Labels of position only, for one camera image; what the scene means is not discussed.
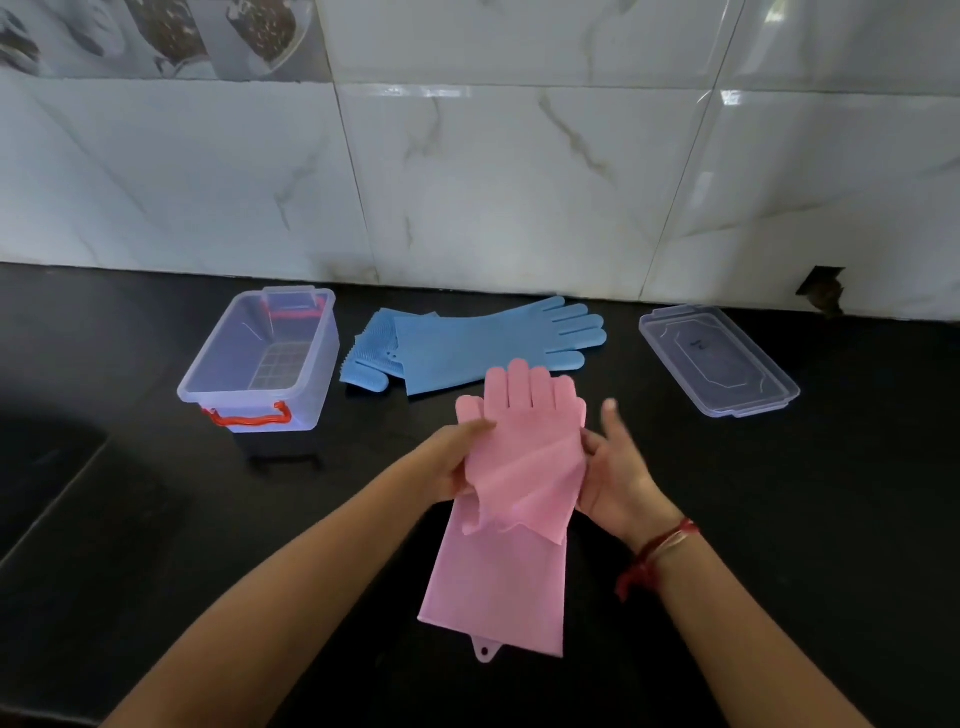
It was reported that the person's right hand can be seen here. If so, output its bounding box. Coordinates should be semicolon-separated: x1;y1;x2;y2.
575;397;685;555

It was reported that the person's left hand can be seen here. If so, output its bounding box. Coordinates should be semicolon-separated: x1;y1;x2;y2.
401;417;498;505

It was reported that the pink rubber glove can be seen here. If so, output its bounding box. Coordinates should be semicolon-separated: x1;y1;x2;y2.
417;494;565;665
453;358;588;547

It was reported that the blue rubber glove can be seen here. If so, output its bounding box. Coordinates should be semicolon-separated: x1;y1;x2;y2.
393;295;609;397
338;307;410;394

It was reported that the transparent plastic lid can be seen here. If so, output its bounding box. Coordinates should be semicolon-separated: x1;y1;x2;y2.
638;303;802;420

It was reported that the transparent plastic box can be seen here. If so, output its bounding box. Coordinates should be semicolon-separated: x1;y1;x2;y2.
176;285;340;435

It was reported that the person's right forearm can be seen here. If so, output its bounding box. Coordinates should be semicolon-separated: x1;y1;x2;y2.
637;524;875;728

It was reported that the person's left forearm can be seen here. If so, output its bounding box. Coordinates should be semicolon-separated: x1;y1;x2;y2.
101;453;440;728

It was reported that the black sink basin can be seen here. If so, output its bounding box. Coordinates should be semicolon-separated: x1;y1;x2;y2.
0;408;110;564

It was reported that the dessert picture wall tile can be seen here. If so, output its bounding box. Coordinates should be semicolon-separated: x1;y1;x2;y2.
0;0;334;84

